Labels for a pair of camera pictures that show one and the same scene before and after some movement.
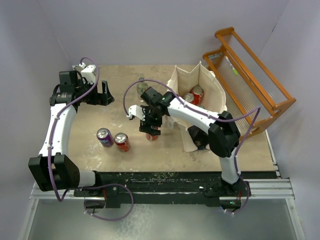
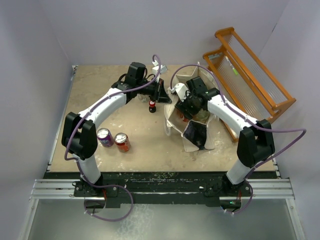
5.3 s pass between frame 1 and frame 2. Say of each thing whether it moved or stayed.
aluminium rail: stayed
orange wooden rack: stayed
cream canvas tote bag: moved
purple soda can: stayed
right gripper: moved
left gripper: moved
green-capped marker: stayed
